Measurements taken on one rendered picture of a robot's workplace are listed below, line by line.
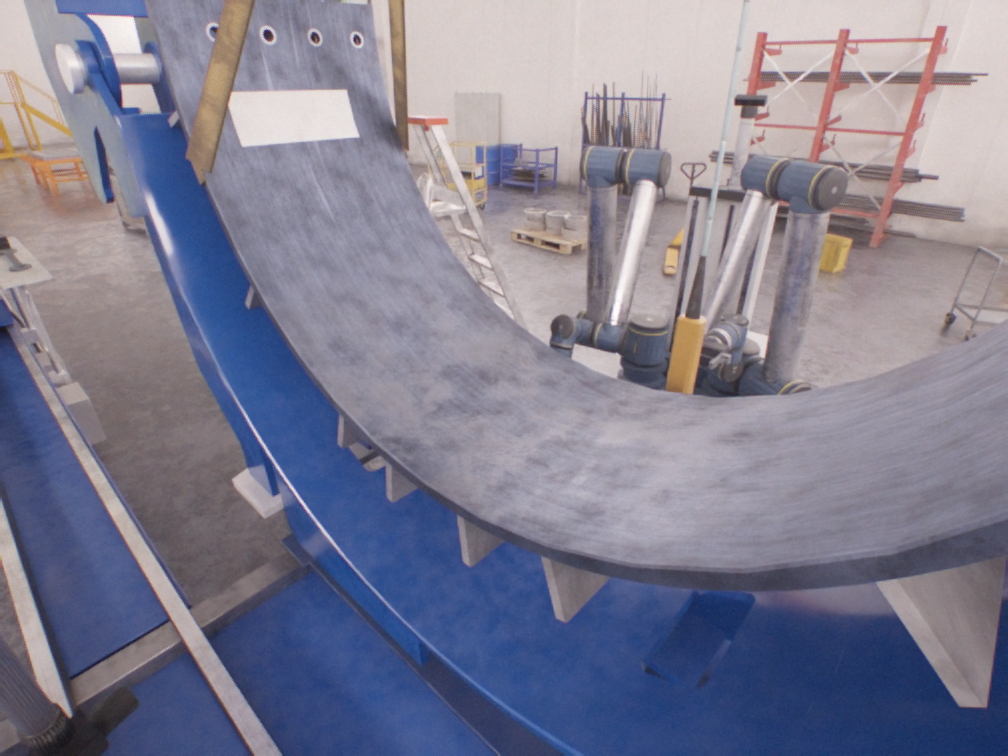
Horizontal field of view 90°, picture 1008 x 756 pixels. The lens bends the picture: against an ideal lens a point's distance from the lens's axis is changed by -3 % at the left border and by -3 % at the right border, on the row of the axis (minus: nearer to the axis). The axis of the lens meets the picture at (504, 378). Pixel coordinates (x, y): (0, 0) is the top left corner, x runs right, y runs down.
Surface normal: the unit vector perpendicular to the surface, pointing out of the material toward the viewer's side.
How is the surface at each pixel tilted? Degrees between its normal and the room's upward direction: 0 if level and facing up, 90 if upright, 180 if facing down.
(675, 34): 90
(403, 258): 45
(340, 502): 22
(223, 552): 0
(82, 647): 0
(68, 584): 0
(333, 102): 75
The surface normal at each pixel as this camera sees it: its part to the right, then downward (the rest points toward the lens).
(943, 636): 0.48, -0.43
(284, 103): 0.70, 0.10
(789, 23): -0.68, 0.36
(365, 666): 0.00, -0.88
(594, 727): -0.30, -0.93
